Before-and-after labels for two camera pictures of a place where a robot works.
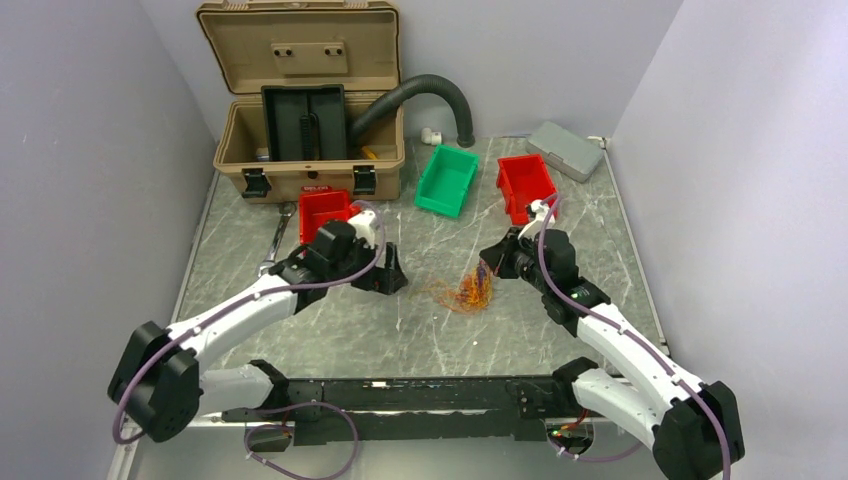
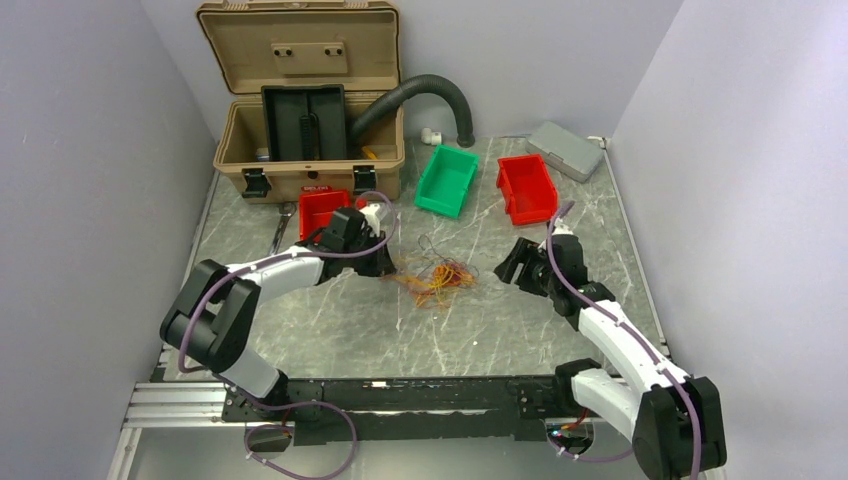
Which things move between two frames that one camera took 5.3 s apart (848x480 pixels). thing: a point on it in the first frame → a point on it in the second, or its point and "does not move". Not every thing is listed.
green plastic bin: [447, 180] does not move
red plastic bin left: [320, 208] does not move
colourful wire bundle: [469, 293] → [432, 279]
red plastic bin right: [524, 180] does not move
